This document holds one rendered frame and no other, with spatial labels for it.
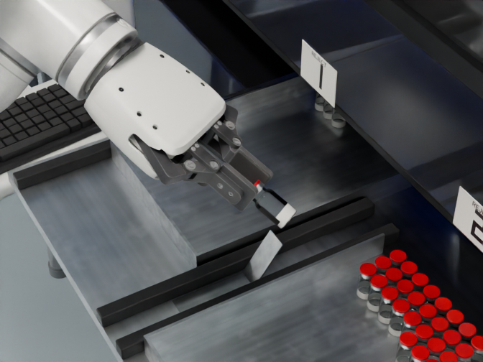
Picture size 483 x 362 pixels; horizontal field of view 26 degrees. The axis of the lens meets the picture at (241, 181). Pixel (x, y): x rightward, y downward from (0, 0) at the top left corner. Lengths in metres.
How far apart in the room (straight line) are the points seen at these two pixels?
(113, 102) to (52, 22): 0.09
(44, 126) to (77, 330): 0.88
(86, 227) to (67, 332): 1.05
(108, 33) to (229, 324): 0.47
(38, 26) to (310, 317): 0.54
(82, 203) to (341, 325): 0.40
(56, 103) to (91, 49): 0.78
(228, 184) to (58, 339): 1.54
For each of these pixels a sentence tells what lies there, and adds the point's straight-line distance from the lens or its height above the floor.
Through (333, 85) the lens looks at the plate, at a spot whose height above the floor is 1.02.
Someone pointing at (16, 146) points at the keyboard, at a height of 0.83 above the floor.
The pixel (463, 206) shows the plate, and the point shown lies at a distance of 1.24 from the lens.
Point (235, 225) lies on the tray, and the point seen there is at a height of 0.88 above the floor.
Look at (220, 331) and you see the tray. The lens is 1.27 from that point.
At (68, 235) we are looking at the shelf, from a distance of 1.41.
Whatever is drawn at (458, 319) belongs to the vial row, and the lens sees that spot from 1.25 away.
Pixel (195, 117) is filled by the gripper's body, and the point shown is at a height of 1.27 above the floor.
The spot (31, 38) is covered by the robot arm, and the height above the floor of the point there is 1.34.
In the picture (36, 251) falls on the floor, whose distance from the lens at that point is 2.64.
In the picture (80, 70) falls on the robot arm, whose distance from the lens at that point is 0.94.
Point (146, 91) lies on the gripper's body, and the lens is 0.94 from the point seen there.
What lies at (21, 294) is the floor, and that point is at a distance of 2.55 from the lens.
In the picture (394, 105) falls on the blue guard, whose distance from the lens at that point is 1.29.
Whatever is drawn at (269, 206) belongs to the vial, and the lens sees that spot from 0.94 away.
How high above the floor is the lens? 1.86
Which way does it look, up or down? 42 degrees down
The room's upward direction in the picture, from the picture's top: straight up
